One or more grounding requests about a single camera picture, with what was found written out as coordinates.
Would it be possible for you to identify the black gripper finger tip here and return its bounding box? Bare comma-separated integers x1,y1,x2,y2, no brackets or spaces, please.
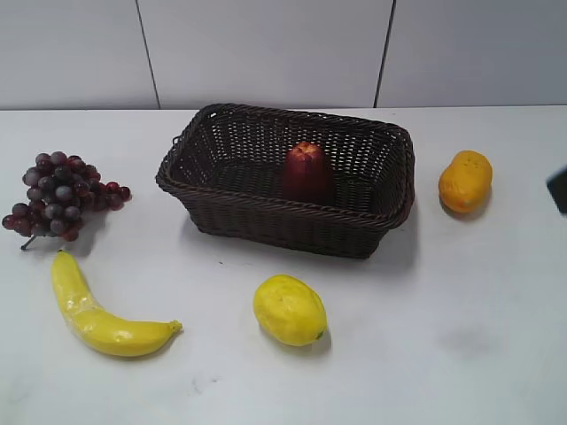
546,166,567,215

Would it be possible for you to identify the red apple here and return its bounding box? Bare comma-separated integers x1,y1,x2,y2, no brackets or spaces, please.
283,142,334,205

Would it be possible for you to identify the dark brown wicker basket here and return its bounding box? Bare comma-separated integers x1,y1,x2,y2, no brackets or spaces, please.
156,104,415,259

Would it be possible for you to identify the orange mango fruit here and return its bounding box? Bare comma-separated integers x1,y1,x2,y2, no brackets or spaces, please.
439,151,493,213

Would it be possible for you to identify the yellow lemon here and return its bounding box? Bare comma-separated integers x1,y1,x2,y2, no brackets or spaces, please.
252,274,328,347

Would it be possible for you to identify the yellow banana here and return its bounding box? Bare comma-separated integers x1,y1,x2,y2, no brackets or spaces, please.
51,251,183,358

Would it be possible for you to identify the purple grape bunch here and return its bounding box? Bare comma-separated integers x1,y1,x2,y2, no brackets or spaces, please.
1,151,132,251

